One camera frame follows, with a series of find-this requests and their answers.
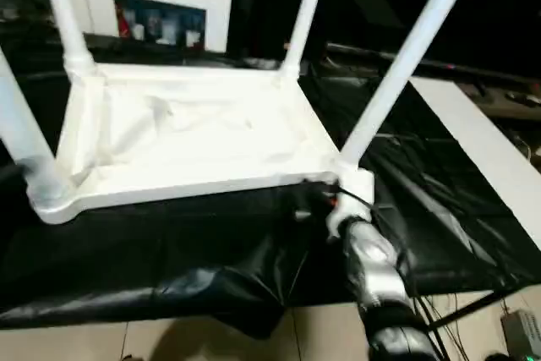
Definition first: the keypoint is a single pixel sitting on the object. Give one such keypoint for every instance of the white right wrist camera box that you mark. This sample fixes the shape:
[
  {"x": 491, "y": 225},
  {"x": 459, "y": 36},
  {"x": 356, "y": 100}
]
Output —
[{"x": 353, "y": 196}]

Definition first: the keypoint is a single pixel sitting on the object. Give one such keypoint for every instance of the black stand leg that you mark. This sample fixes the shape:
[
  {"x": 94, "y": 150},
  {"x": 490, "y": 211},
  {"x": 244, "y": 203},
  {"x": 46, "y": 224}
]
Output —
[{"x": 469, "y": 309}]

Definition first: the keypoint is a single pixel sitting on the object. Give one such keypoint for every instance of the dark horizontal rail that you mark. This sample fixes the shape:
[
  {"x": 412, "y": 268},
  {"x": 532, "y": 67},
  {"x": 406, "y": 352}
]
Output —
[{"x": 439, "y": 63}]

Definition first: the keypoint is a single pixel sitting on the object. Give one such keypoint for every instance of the grey floor power box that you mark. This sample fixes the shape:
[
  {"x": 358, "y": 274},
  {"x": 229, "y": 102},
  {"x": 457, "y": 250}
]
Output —
[{"x": 522, "y": 331}]

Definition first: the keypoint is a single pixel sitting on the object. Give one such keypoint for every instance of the white plastic table top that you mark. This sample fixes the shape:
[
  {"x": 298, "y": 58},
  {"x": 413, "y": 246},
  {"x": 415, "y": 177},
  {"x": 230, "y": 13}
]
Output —
[{"x": 194, "y": 133}]

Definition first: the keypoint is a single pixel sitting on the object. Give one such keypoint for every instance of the black plastic mat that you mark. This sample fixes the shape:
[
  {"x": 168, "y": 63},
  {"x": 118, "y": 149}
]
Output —
[{"x": 169, "y": 268}]

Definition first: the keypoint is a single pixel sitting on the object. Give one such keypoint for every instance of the white flat panel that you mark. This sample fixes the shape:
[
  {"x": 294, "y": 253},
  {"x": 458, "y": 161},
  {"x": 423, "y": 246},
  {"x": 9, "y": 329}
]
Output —
[{"x": 490, "y": 158}]

